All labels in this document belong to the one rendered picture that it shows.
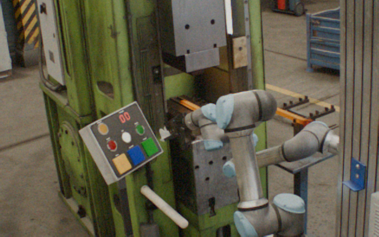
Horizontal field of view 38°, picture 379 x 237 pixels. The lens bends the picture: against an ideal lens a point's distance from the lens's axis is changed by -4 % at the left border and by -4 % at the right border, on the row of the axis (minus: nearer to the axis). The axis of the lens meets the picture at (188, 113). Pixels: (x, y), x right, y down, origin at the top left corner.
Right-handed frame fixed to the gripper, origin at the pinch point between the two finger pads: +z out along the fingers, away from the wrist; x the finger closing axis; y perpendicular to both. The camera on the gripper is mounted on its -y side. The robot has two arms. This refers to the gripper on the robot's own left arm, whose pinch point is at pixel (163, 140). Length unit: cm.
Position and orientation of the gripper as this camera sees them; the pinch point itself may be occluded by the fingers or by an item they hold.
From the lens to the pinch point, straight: 268.4
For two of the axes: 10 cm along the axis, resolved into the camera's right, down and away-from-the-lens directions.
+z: -6.7, 3.3, 6.7
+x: -5.8, 3.4, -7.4
